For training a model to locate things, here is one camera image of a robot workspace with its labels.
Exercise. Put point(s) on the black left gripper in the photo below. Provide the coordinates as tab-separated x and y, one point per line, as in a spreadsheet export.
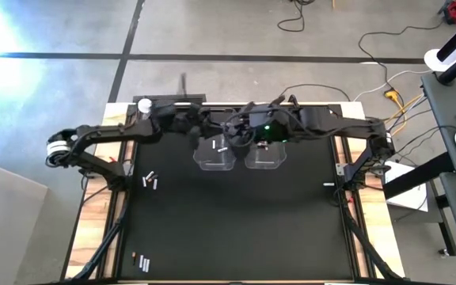
180	118

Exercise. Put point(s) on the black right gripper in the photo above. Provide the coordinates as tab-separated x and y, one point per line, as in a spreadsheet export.
271	126

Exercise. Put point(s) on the clear plastic bin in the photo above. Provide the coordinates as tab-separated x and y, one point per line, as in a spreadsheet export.
267	160
212	162

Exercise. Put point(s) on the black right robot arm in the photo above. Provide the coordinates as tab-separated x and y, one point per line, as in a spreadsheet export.
350	124

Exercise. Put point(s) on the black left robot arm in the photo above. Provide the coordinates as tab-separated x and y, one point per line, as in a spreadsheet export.
113	134

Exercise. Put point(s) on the black table mat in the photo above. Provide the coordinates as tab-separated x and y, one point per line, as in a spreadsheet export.
232	237

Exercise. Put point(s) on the yellow power plug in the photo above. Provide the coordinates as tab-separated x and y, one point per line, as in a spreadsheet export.
390	95

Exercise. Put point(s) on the white box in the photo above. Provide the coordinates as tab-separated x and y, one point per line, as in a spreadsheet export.
410	200

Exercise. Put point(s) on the black metal beam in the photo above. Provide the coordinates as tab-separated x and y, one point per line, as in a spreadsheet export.
418	176

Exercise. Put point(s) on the black floor leg bar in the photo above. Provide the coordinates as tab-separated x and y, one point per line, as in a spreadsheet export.
447	233

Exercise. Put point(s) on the grey cabinet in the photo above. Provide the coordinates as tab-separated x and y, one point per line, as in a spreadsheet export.
6	229

